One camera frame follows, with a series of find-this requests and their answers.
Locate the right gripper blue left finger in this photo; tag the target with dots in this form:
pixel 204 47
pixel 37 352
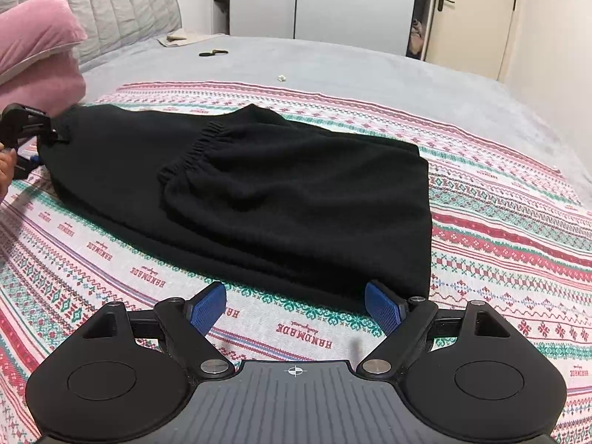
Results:
pixel 186 323

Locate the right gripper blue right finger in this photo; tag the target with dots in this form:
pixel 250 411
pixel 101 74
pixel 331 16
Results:
pixel 405 324

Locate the black pants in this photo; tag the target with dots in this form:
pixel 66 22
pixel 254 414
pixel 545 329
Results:
pixel 250 197

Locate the person left hand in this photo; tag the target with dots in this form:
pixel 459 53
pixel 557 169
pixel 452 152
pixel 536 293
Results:
pixel 8 158

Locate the lower pink pillow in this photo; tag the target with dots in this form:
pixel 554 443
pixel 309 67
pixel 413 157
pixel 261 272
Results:
pixel 51 85

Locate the pink pillow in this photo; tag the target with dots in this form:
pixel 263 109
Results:
pixel 51 85
pixel 34 30

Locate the upper pink pillow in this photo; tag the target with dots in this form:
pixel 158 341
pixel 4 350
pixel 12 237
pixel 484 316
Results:
pixel 34 30

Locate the patterned red green blanket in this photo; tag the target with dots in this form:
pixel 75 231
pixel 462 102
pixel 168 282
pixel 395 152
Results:
pixel 508 230

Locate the beige cloth on bed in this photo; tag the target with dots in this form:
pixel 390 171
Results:
pixel 182 38

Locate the small black object on bed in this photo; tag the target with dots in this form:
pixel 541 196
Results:
pixel 213 52

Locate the grey bed sheet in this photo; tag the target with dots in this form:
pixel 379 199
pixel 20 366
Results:
pixel 483 106

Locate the white grey wardrobe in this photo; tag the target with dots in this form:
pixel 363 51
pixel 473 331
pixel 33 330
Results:
pixel 391 26

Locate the cream door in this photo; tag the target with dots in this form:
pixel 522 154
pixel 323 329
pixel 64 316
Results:
pixel 471 36

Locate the black door handle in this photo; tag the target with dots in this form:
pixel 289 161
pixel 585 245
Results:
pixel 442 3

